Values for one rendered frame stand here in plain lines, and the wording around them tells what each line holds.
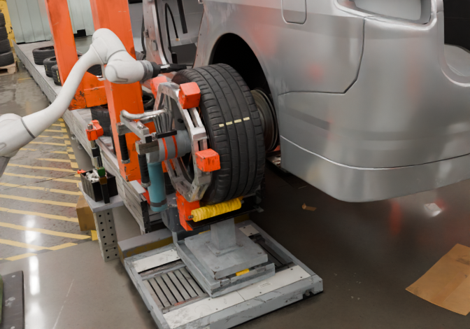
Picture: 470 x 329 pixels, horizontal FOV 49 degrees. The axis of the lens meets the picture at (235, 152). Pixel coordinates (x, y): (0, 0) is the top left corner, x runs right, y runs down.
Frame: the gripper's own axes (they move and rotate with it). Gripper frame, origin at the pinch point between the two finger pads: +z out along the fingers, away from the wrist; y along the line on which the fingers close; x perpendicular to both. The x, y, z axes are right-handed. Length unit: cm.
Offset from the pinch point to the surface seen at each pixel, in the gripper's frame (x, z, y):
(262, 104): -26.1, 29.1, 20.6
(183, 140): -34.4, -11.0, 1.9
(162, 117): -23.5, -28.3, 11.2
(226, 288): -110, 2, -7
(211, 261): -96, 2, -14
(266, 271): -109, 22, 3
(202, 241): -89, 14, -30
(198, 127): -30.9, -18.8, 21.6
